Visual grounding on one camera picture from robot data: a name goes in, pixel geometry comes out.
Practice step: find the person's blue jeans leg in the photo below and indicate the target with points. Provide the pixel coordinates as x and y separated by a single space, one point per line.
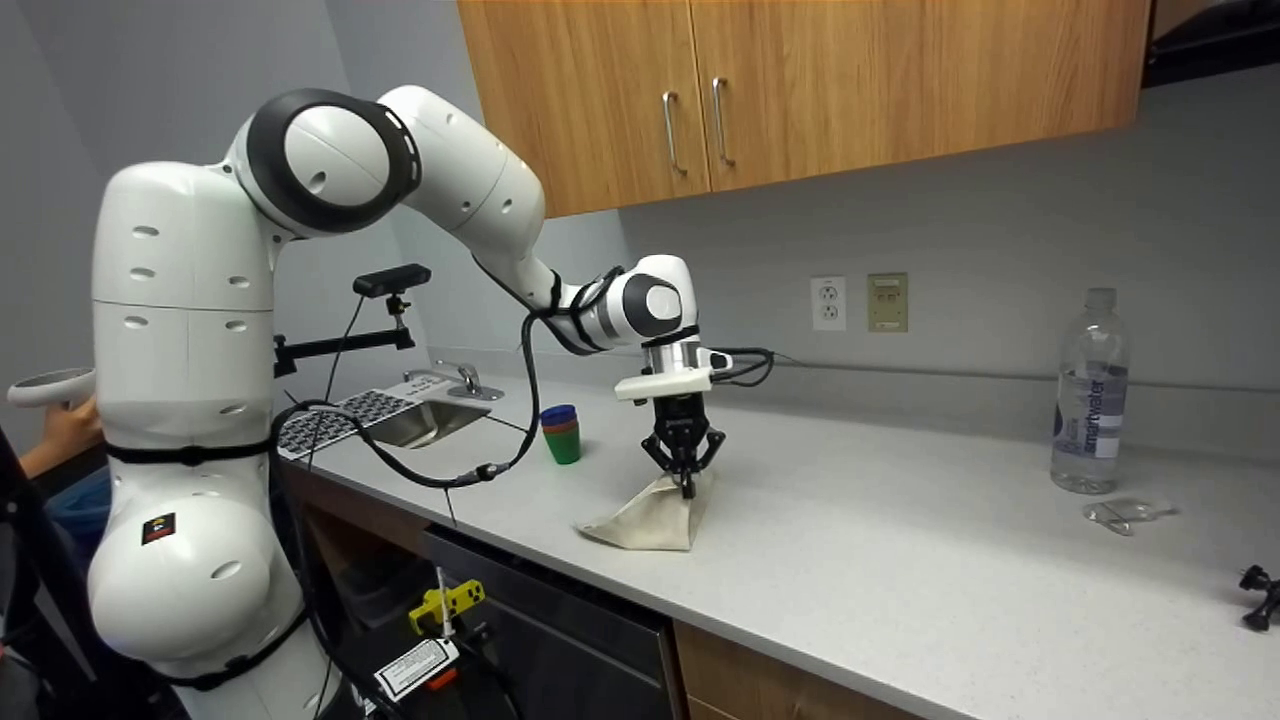
80 515

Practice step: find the dark office chair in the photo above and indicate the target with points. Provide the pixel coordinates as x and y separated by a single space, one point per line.
27 601

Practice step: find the white stained towel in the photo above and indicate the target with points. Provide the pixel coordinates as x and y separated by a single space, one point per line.
646 522

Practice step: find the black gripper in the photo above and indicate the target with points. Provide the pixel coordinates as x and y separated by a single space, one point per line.
683 422

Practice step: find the clear plastic water bottle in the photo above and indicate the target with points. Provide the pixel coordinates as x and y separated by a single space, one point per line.
1090 400

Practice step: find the person's hand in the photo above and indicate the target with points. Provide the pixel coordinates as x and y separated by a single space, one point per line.
65 434

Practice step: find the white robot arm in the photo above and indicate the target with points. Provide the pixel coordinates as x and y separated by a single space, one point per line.
184 400

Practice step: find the black wall appliance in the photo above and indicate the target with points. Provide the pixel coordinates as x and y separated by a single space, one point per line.
1212 44

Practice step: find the wooden wall cabinet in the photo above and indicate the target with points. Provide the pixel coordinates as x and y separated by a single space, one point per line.
825 83

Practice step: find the ribbed grey drainboard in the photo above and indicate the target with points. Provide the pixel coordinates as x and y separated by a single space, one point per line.
334 422

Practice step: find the green plastic cup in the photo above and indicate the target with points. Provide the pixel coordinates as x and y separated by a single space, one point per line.
564 450

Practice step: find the blue plastic cup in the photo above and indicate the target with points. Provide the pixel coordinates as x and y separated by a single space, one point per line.
558 416

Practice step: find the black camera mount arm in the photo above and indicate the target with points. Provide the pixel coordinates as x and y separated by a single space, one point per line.
342 347

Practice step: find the white handheld controller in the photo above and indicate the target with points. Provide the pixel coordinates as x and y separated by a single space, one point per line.
50 386

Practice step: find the white wall outlet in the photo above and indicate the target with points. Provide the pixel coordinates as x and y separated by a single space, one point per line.
831 304

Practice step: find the small black tripod clamp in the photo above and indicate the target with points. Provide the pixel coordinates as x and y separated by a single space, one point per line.
1260 599

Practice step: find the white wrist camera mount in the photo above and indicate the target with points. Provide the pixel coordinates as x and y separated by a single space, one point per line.
672 372

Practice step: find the chrome faucet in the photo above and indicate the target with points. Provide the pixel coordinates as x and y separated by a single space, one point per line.
462 386

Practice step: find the black stereo camera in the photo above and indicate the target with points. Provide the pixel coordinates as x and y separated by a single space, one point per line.
395 280

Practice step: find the clear plastic wrapper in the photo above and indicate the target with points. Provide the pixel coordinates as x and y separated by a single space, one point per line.
1125 509

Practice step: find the steel sink basin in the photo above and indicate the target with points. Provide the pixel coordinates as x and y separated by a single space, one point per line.
424 422

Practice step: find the white and red tag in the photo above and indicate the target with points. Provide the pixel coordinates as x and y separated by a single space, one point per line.
417 666

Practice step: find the yellow clamp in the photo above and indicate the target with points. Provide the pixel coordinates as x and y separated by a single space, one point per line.
446 601

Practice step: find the wooden base cabinet front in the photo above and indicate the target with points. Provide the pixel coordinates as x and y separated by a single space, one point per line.
760 686

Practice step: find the black dishwasher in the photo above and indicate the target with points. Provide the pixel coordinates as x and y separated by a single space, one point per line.
572 626

